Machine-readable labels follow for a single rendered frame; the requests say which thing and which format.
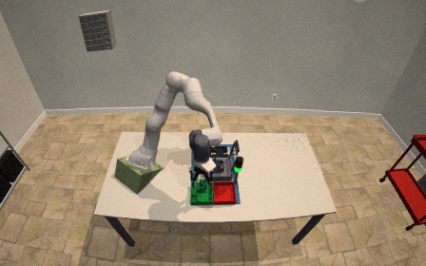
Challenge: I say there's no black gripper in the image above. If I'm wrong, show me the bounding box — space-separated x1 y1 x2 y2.
189 166 213 188

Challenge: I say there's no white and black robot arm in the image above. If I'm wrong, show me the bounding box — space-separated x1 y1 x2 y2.
126 72 223 173

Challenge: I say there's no green bin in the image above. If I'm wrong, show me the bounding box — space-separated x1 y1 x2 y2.
191 181 213 205

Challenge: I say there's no red open-top bin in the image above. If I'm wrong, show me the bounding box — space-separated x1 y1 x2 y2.
213 181 237 205

